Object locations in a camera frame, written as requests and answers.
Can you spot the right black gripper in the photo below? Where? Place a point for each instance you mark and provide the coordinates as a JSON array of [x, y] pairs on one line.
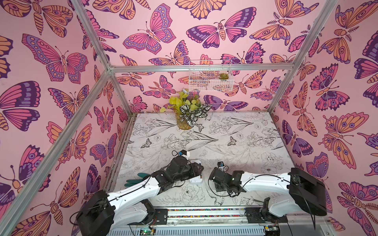
[[214, 177]]

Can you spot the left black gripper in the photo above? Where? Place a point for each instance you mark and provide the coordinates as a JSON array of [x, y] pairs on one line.
[[193, 170]]

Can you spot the white digital alarm clock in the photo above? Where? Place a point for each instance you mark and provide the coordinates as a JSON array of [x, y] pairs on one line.
[[197, 172]]

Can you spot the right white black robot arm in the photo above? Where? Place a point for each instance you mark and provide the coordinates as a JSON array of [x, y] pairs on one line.
[[298, 191]]

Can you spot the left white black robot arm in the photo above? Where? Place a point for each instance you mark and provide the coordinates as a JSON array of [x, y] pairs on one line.
[[107, 211]]

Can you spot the potted plant yellow glass vase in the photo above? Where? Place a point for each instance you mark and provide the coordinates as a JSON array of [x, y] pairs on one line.
[[187, 107]]

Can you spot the small succulent in basket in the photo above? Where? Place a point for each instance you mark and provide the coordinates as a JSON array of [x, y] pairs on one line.
[[223, 76]]

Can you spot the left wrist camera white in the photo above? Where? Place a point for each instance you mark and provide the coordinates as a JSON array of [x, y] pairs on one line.
[[184, 153]]

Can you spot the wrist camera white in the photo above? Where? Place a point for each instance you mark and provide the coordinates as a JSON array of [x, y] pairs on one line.
[[221, 166], [184, 153]]

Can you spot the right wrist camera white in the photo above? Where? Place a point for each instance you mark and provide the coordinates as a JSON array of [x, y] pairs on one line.
[[221, 166]]

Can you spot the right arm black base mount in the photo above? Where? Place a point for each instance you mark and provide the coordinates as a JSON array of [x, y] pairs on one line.
[[255, 215]]

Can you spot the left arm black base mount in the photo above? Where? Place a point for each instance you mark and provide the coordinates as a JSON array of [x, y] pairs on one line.
[[159, 217]]

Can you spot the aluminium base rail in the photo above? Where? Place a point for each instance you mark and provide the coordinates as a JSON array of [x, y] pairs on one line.
[[202, 221]]

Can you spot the white wire basket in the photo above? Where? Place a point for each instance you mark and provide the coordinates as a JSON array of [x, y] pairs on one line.
[[205, 78]]

